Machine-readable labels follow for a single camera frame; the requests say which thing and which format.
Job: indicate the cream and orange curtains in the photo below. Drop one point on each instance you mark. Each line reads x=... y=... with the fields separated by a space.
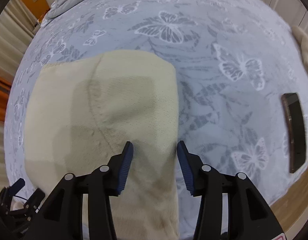
x=16 y=33

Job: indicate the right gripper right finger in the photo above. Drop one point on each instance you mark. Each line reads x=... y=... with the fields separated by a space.
x=231 y=206

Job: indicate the butterfly pattern bed sheet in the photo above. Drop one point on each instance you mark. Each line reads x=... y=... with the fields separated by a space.
x=234 y=60

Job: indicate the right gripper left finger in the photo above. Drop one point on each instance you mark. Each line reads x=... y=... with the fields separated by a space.
x=60 y=217

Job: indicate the cream knit cardigan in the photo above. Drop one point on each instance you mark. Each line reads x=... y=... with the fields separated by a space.
x=81 y=113

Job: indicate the dark smartphone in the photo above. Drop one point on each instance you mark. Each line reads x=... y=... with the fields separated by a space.
x=296 y=131

